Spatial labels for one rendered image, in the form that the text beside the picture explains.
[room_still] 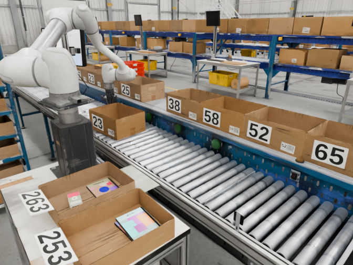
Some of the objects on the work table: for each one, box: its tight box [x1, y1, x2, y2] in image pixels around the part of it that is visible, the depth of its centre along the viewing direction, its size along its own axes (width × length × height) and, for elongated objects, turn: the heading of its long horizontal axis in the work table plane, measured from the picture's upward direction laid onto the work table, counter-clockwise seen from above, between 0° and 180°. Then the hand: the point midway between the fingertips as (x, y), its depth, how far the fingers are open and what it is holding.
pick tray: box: [38, 161, 136, 228], centre depth 132 cm, size 28×38×10 cm
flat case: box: [116, 207, 161, 241], centre depth 113 cm, size 14×19×2 cm
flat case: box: [86, 178, 119, 198], centre depth 139 cm, size 14×19×2 cm
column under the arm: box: [50, 114, 100, 179], centre depth 154 cm, size 26×26×33 cm
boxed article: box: [67, 191, 82, 208], centre depth 127 cm, size 6×10×5 cm, turn 28°
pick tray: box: [57, 188, 175, 265], centre depth 107 cm, size 28×38×10 cm
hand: (111, 110), depth 239 cm, fingers closed, pressing on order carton
